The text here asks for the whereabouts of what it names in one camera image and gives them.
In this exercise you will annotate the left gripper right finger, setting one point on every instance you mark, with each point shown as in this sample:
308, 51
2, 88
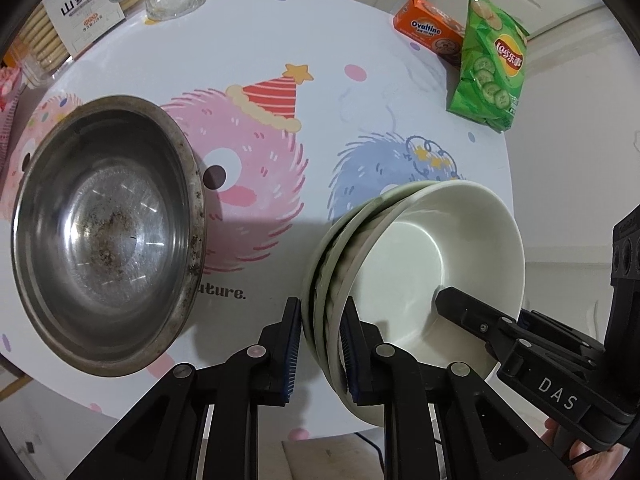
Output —
381, 374

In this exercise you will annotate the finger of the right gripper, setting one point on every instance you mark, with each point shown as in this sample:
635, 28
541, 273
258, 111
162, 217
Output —
558, 333
486, 323

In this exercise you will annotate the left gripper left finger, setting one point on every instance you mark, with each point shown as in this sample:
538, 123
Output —
260, 375

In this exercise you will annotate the wide green ribbed bowl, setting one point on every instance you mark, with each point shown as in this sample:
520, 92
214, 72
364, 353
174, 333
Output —
331, 234

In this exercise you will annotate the cream white ribbed bowl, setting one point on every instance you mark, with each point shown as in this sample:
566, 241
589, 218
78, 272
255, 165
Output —
452, 234

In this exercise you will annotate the small green ribbed bowl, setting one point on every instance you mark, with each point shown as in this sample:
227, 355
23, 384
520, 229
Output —
336, 262

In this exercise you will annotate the stainless steel bowl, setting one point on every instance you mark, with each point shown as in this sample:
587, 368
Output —
108, 236

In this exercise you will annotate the person's right hand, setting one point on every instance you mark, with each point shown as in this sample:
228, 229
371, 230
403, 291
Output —
600, 466

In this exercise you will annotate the green Lays chips bag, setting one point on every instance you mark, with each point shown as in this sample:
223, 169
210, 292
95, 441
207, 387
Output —
492, 69

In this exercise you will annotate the orange Ovaltine box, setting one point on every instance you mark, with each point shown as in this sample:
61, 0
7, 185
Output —
428, 26

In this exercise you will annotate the pink snack bag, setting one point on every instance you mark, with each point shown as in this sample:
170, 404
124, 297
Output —
10, 87

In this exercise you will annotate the clear biscuit cracker box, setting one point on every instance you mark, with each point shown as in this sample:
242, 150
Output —
61, 30

